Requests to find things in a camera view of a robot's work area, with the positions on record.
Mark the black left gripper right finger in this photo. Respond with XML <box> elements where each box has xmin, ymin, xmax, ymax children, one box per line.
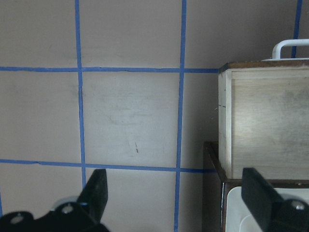
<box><xmin>241</xmin><ymin>168</ymin><xmax>309</xmax><ymax>232</ymax></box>

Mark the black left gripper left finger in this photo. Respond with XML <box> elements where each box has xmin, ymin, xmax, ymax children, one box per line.
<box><xmin>0</xmin><ymin>169</ymin><xmax>109</xmax><ymax>232</ymax></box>

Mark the light wooden open drawer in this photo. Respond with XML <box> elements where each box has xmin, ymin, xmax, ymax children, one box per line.
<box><xmin>218</xmin><ymin>59</ymin><xmax>309</xmax><ymax>180</ymax></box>

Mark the white plastic tray box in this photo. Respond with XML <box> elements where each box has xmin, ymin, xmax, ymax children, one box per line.
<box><xmin>226</xmin><ymin>186</ymin><xmax>309</xmax><ymax>232</ymax></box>

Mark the white drawer handle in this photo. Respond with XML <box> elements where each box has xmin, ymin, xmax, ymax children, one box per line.
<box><xmin>261</xmin><ymin>38</ymin><xmax>309</xmax><ymax>61</ymax></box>

